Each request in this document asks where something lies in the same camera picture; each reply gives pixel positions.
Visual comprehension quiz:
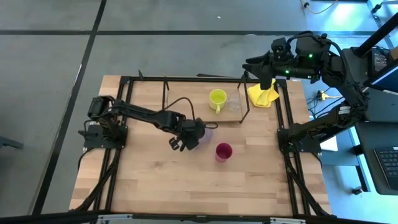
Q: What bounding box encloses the black side desk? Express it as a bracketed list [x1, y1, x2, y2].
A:
[354, 121, 398, 196]

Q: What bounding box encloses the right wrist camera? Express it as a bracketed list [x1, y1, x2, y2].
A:
[271, 37, 289, 60]

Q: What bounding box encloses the screen with blue edge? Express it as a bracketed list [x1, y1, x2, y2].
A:
[363, 59, 398, 94]

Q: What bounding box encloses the magenta tall plastic cup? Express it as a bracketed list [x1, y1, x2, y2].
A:
[215, 142, 234, 164]

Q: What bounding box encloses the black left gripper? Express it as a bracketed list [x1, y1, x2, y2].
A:
[178, 117, 219, 151]

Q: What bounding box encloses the black camera rig bar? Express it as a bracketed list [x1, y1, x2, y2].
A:
[0, 210, 398, 224]

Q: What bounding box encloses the black wire rack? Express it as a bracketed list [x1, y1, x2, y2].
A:
[161, 70, 251, 126]

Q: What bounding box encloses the yellow power plug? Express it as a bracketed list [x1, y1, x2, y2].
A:
[317, 90, 343, 101]

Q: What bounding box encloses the black table frame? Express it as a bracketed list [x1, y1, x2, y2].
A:
[70, 70, 333, 218]

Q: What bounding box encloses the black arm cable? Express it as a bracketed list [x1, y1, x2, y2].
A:
[162, 96, 197, 123]

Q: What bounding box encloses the lilac ribbed mug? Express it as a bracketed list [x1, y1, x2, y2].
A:
[198, 124, 215, 147]

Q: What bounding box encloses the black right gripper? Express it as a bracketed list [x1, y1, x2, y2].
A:
[242, 50, 297, 91]

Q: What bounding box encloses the black slanted pole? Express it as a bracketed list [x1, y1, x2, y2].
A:
[354, 12, 398, 58]

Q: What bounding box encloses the black power adapter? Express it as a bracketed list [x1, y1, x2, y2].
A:
[371, 47, 390, 76]

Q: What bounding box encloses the yellow cloth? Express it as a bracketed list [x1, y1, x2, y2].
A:
[247, 78, 280, 109]

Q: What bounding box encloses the grey floor bracket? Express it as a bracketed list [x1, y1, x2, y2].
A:
[0, 135, 24, 150]

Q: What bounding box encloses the small clear glass cup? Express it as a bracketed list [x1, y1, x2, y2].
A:
[226, 92, 243, 113]

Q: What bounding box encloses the black keyboard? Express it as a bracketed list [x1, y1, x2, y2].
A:
[373, 146, 398, 191]

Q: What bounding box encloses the yellow mug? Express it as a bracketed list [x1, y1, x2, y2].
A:
[208, 88, 228, 114]

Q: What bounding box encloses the yellow floor cable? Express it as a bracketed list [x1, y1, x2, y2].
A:
[299, 0, 339, 16]

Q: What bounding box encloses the white paper sheet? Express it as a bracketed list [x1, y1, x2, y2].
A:
[319, 134, 339, 153]

